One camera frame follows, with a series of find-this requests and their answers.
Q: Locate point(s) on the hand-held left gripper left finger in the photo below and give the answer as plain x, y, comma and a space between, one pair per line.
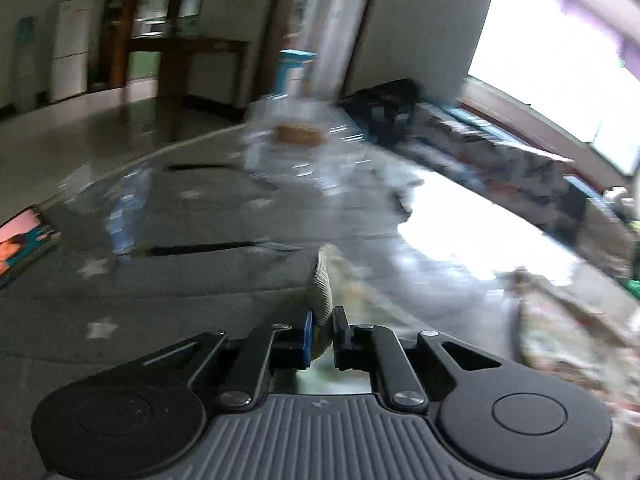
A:
306, 337

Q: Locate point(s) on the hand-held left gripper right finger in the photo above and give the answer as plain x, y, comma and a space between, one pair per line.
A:
342, 335

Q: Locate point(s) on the pastel patterned child garment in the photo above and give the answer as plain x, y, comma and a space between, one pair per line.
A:
320, 290

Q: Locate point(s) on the clear plastic bag with bread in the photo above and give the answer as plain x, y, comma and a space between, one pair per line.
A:
300, 135

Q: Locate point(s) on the small butterfly print pillow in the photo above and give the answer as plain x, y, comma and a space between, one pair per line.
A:
450, 132

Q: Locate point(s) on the black bag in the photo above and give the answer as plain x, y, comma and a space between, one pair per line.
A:
385, 105

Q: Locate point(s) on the large butterfly print pillow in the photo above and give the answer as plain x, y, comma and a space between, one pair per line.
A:
530, 175

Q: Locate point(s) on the blue white box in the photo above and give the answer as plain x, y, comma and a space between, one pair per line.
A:
295, 70

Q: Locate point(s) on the blue cushioned sofa bench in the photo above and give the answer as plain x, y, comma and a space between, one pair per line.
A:
580, 200

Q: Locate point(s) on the grey pillow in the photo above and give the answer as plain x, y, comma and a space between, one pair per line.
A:
600, 232

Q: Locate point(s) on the dark wooden side table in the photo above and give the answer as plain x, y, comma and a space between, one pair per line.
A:
190, 60

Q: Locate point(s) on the smartphone with lit screen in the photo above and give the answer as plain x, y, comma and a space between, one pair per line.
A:
20, 242

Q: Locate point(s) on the black white plush toy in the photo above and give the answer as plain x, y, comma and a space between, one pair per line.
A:
620, 195

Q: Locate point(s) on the green framed window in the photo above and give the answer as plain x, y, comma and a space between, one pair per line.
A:
560, 50

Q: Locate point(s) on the wooden glass door cabinet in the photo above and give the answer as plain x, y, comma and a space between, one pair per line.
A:
130, 15

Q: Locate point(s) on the white refrigerator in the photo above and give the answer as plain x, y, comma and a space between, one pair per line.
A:
70, 50

